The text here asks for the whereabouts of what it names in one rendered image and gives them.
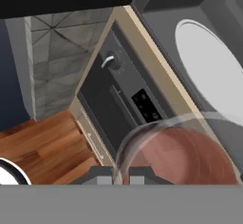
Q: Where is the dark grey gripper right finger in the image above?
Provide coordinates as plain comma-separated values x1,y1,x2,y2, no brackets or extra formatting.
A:
128,165,175,186

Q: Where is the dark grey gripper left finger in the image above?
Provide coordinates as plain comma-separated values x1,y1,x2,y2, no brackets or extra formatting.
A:
70,165,115,186

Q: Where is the glass bowl with brown food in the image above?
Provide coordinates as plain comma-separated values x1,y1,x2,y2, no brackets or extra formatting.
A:
113,111,243,186

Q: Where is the beige drawer front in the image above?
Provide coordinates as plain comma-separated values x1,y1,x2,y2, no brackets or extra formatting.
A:
68,97,116,168

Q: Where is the white round thing black rim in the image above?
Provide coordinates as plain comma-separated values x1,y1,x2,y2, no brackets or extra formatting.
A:
0,157,33,186

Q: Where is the oven knob with white mark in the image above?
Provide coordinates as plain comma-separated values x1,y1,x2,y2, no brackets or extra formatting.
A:
100,51,122,72

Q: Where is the dark blue cupboard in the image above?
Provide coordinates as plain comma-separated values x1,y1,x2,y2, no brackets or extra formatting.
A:
0,17,36,133

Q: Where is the white drawer handle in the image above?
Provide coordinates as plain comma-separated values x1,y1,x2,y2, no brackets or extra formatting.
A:
87,132,105,162

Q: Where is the beige cupboard frame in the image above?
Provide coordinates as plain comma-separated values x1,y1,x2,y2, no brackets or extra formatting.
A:
68,5,222,169

